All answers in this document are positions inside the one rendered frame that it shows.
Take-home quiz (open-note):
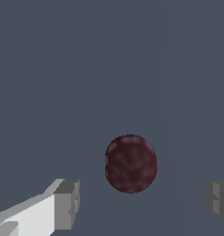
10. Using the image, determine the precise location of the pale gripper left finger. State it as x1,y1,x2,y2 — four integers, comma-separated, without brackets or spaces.
0,178,81,236

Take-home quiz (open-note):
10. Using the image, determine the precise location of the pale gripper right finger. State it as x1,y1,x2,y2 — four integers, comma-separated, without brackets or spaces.
204,178,224,228

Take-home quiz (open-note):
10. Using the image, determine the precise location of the dark red round plum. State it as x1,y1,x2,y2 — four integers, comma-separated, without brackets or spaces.
104,134,159,195

